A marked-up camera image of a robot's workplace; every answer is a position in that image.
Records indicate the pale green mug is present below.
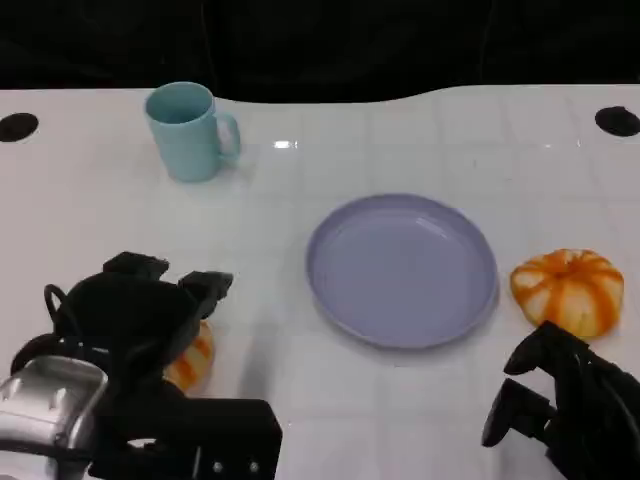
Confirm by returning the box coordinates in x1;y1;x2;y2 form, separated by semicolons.
144;81;242;183

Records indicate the lilac plate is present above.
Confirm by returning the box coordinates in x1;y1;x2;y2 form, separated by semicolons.
305;193;501;351

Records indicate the black backdrop cloth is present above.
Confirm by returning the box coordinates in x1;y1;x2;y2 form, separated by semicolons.
0;0;640;105

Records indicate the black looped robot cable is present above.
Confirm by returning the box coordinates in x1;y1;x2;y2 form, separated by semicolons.
43;283;84;351

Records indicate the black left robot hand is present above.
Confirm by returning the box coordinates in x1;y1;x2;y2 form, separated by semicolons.
63;251;235;387

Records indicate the black round table grommet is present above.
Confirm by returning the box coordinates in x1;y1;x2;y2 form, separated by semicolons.
594;105;640;138
0;112;40;144

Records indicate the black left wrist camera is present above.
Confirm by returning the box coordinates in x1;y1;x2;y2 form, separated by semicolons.
88;382;284;480

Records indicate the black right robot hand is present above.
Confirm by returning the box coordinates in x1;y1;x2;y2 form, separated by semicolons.
480;319;640;480

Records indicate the orange and white bread roll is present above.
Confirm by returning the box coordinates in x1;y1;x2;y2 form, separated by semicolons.
509;248;626;341
162;319;217;394

